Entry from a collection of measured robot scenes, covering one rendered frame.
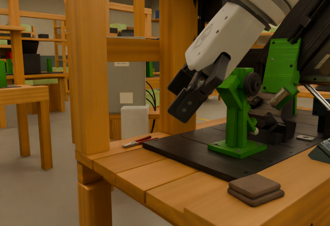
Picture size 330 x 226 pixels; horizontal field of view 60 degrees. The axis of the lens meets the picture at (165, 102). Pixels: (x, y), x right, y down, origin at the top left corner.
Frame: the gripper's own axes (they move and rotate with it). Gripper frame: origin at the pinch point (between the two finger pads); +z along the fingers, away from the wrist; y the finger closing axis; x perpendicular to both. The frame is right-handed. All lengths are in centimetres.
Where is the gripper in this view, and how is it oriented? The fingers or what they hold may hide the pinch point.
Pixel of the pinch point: (178, 99)
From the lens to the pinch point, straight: 42.7
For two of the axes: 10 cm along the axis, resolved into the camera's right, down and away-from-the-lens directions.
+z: -5.8, 7.5, 3.1
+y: -0.1, 3.7, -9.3
